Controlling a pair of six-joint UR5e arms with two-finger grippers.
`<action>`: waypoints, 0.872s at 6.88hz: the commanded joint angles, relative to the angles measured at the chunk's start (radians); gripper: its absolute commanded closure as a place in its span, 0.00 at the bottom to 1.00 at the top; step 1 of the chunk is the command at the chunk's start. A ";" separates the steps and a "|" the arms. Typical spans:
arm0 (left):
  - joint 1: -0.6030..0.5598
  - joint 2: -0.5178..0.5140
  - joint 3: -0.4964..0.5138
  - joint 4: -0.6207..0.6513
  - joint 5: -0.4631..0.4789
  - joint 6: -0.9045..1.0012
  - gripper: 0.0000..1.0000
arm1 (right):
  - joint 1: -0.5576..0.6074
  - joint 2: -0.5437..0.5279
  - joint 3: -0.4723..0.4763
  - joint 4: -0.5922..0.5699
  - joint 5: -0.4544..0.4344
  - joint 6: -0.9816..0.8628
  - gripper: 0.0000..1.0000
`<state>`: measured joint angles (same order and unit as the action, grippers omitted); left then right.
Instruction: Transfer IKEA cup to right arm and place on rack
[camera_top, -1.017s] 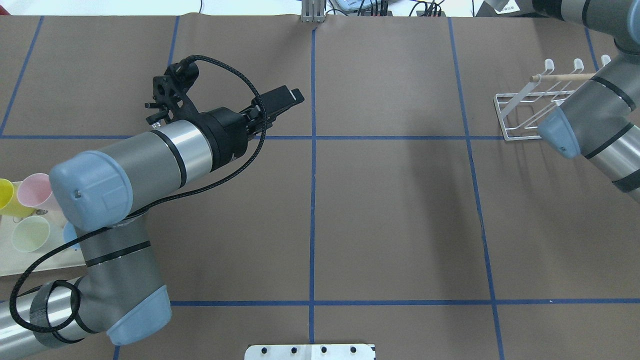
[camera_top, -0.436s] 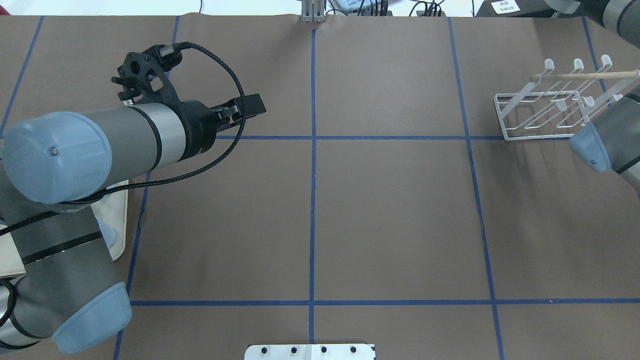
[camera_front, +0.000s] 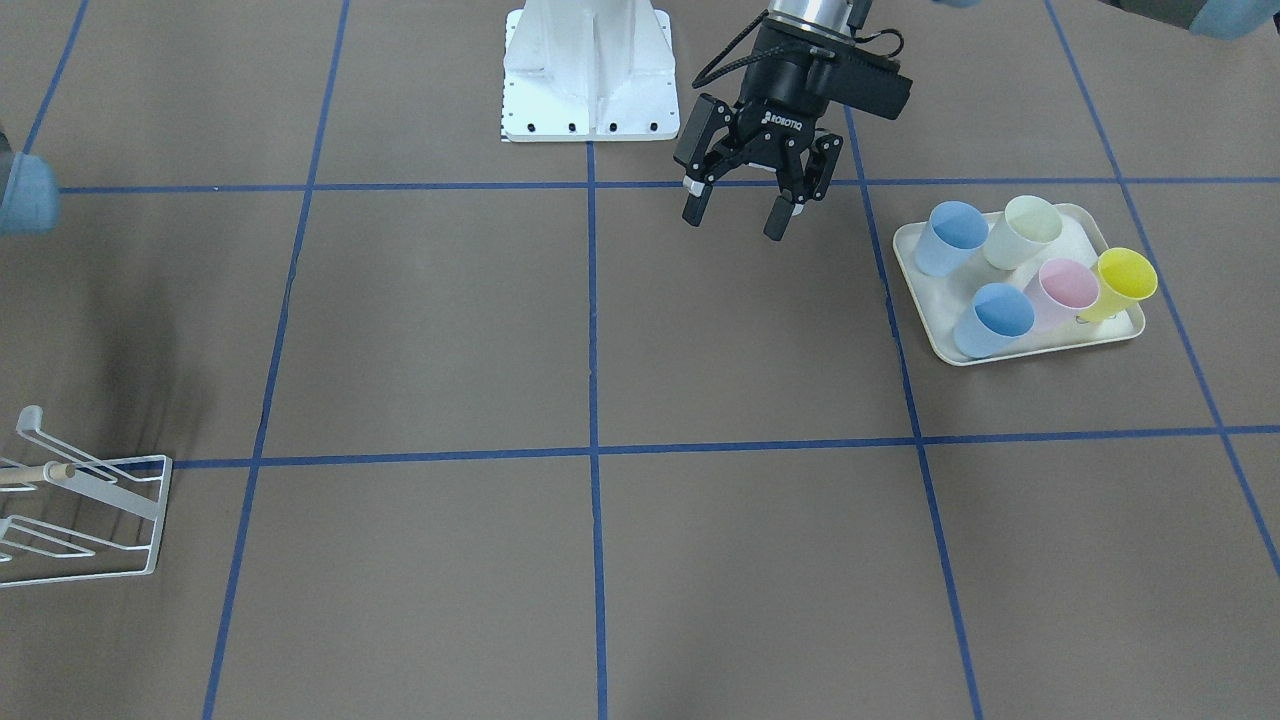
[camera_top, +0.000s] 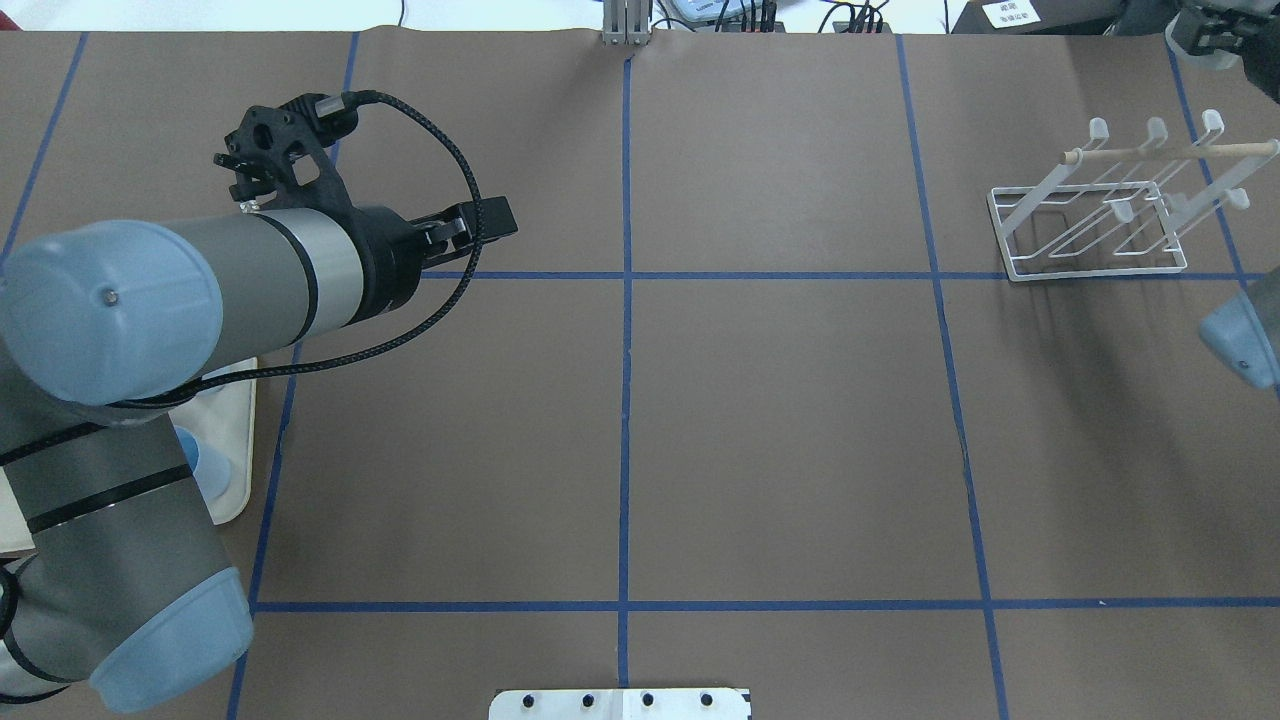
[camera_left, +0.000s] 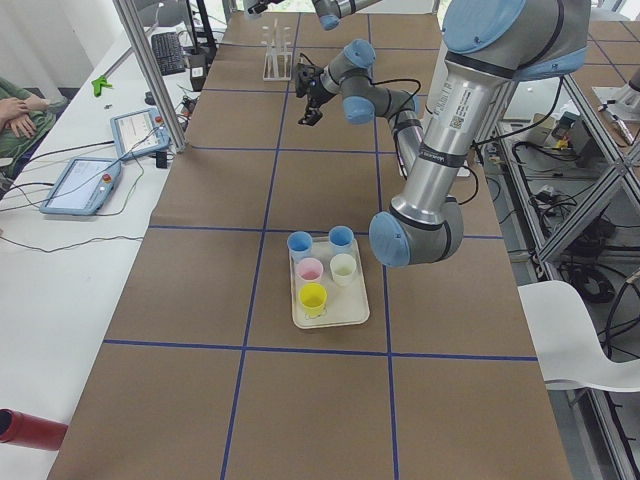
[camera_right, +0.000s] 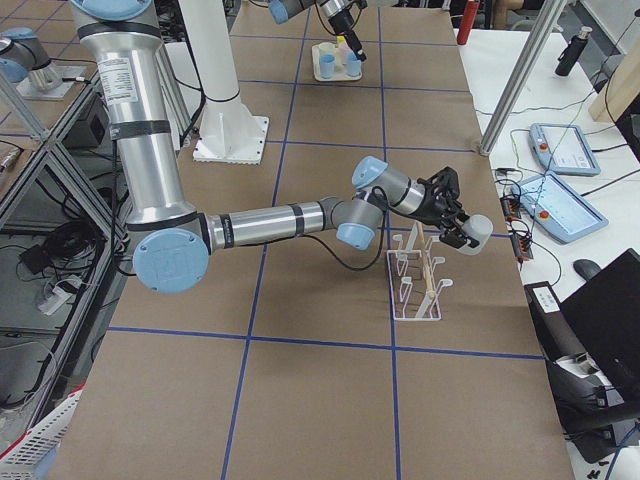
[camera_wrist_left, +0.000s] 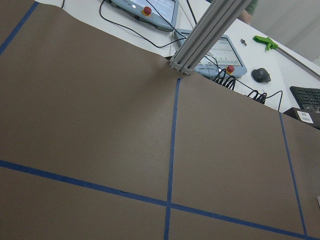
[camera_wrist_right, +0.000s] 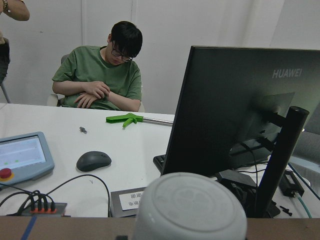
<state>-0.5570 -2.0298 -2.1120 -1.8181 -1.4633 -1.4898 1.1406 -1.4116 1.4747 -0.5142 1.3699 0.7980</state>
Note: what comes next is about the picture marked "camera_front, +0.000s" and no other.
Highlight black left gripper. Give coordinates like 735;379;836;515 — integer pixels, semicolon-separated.
673;22;849;241

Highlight blue plastic cup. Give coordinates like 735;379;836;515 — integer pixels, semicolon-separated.
913;200;989;277
952;283;1036;359

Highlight pale green plastic cup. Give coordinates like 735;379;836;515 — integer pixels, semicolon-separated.
982;195;1062;272

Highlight pink plastic cup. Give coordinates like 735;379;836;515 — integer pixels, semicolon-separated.
1023;258;1101;333

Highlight cream plastic tray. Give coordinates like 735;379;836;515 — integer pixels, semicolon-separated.
892;202;1158;366

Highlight white wire cup rack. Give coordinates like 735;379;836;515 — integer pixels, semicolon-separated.
1;405;174;589

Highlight yellow plastic cup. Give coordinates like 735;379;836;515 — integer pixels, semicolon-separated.
1076;247;1158;323

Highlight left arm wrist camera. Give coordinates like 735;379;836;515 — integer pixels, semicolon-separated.
806;50;913;120

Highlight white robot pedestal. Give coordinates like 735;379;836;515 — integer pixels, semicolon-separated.
500;1;681;143

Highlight blue plastic cup far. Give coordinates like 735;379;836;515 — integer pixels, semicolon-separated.
913;200;989;277

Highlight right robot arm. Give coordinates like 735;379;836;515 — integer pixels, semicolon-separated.
1;131;60;236

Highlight blue plastic cup near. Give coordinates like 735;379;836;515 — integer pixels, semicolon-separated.
952;283;1036;359

